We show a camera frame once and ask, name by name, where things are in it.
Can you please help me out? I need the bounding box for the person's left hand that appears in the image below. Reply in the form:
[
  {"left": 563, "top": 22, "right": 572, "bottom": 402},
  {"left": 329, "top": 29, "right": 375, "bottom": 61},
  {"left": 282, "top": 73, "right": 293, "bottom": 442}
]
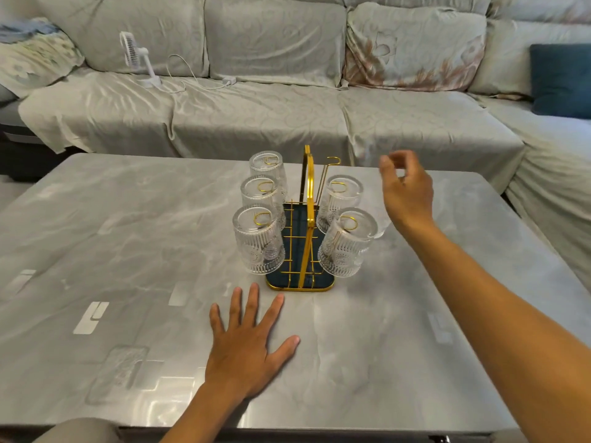
[{"left": 209, "top": 283, "right": 301, "bottom": 403}]

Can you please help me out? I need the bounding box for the floral print sofa back cushion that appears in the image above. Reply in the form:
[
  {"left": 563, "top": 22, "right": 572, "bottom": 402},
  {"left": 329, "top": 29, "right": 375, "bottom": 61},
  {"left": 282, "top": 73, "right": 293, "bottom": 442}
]
[{"left": 344, "top": 2, "right": 488, "bottom": 92}]

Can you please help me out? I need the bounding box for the person's left forearm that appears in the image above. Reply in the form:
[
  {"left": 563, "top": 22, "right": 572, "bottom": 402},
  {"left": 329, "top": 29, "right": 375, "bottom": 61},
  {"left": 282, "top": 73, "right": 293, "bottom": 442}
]
[{"left": 159, "top": 380, "right": 250, "bottom": 443}]

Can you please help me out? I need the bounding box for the person's right forearm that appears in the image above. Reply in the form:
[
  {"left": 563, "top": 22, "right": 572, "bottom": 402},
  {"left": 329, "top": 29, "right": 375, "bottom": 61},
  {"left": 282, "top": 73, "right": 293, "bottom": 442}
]
[{"left": 393, "top": 217, "right": 591, "bottom": 443}]

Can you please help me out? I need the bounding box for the grey sofa back cushion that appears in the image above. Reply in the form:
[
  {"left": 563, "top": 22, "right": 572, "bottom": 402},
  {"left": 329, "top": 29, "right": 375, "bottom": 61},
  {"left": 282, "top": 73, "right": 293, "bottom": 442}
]
[
  {"left": 204, "top": 0, "right": 348, "bottom": 88},
  {"left": 34, "top": 0, "right": 209, "bottom": 78},
  {"left": 468, "top": 19, "right": 591, "bottom": 98}
]

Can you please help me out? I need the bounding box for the person's right hand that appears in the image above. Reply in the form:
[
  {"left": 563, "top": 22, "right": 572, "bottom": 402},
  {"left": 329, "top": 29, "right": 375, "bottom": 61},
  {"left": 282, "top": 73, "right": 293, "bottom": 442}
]
[{"left": 379, "top": 150, "right": 435, "bottom": 232}]

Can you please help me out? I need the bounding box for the teal throw pillow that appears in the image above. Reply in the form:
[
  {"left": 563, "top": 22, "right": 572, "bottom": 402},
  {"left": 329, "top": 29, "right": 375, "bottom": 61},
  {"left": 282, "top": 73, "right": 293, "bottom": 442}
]
[{"left": 529, "top": 43, "right": 591, "bottom": 119}]

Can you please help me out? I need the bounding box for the white fan cable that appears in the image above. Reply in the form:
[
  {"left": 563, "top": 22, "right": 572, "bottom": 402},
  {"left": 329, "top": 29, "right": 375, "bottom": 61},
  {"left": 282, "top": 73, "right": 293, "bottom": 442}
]
[{"left": 159, "top": 54, "right": 237, "bottom": 94}]

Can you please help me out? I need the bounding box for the clear ribbed drinking glass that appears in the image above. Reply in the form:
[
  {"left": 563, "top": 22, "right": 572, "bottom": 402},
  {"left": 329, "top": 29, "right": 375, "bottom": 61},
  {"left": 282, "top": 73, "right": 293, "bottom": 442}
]
[
  {"left": 240, "top": 174, "right": 287, "bottom": 229},
  {"left": 232, "top": 205, "right": 286, "bottom": 275},
  {"left": 249, "top": 151, "right": 289, "bottom": 199},
  {"left": 317, "top": 174, "right": 364, "bottom": 232},
  {"left": 318, "top": 207, "right": 380, "bottom": 278}
]

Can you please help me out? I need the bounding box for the pale floral pillow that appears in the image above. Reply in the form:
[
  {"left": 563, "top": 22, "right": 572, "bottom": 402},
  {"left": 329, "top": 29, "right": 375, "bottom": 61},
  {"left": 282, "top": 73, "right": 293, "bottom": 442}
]
[{"left": 0, "top": 23, "right": 85, "bottom": 99}]

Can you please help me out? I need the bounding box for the blue folded blanket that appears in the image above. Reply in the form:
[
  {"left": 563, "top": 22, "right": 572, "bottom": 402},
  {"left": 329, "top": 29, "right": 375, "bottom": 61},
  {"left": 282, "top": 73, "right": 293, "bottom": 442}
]
[{"left": 0, "top": 17, "right": 63, "bottom": 45}]

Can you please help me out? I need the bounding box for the gold wire cup rack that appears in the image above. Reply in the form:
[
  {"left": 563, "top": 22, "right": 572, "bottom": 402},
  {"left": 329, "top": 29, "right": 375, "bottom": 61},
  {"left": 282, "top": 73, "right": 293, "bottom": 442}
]
[{"left": 265, "top": 145, "right": 342, "bottom": 292}]

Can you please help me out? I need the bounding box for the beige trouser leg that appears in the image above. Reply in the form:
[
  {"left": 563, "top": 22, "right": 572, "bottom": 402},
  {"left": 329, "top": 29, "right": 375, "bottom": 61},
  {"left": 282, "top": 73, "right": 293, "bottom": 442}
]
[{"left": 31, "top": 417, "right": 122, "bottom": 443}]

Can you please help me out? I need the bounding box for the small white desk fan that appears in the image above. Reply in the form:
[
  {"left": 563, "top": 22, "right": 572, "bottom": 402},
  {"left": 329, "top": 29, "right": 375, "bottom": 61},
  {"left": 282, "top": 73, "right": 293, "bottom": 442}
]
[{"left": 119, "top": 31, "right": 163, "bottom": 88}]

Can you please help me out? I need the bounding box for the grey covered corner sofa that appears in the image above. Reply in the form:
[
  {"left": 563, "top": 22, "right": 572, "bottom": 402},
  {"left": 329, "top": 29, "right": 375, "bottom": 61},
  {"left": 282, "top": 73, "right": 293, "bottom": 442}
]
[{"left": 0, "top": 0, "right": 591, "bottom": 291}]

